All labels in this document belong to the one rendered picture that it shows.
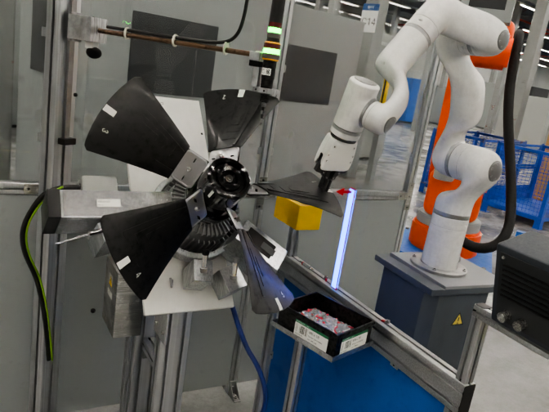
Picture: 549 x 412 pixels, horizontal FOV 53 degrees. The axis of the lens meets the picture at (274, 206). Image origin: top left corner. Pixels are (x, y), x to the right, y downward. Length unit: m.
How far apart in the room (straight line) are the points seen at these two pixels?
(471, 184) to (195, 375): 1.48
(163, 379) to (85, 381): 0.72
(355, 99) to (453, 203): 0.56
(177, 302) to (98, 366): 0.93
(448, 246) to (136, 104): 1.07
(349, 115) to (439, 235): 0.59
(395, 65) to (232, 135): 0.47
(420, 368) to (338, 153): 0.60
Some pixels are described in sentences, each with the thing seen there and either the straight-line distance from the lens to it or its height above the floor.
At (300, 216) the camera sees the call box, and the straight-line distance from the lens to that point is 1.87.
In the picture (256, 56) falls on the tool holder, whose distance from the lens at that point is 1.46.
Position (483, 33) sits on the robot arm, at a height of 1.68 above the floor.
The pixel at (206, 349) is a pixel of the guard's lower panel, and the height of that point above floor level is 0.25.
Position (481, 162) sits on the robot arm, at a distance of 1.78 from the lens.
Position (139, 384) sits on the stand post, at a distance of 2.02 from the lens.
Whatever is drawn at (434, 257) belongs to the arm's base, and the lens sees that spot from 1.89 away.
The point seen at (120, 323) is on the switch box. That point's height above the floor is 0.67.
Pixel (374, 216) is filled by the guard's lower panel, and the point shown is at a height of 0.87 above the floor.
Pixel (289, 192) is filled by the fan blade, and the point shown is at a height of 1.19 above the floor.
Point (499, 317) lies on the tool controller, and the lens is 1.28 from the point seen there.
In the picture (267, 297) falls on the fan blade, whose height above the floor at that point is 0.97.
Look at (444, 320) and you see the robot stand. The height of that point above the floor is 0.81.
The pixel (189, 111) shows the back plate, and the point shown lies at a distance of 1.81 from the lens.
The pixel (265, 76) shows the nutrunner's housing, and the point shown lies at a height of 1.48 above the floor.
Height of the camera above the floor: 1.52
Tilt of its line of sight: 14 degrees down
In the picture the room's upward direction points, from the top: 9 degrees clockwise
